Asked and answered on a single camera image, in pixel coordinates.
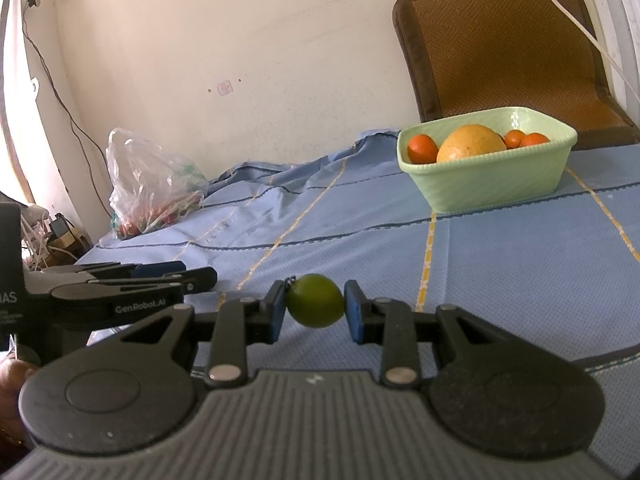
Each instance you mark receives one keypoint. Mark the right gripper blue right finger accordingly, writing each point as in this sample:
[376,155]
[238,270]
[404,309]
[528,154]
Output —
[388,323]

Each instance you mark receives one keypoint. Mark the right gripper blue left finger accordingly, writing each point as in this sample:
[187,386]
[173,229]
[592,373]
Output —
[239,324]

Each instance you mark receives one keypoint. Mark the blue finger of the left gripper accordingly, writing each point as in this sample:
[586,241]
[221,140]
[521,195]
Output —
[156,270]
[192,281]

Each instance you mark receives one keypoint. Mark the green lime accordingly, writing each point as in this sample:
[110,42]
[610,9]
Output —
[314,301]

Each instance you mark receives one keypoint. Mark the orange mandarin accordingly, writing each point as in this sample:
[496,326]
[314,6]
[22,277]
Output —
[532,139]
[422,150]

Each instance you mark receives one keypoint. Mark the large yellow grapefruit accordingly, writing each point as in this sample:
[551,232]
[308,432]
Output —
[468,141]

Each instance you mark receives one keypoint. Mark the person left hand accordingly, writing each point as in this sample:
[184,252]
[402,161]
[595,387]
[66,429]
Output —
[14,374]

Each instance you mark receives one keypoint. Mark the clear plastic bag of fruit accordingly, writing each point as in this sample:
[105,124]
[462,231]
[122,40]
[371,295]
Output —
[152,187]

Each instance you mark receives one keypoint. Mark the blue tablecloth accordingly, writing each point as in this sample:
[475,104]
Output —
[561,272]

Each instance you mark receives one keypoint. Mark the light green plastic basket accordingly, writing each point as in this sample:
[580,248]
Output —
[495,179]

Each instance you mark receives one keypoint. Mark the clutter of cables and boxes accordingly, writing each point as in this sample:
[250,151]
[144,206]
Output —
[50,241]

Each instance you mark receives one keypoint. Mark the white window frame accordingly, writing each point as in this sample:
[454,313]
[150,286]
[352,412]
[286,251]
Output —
[617,24]

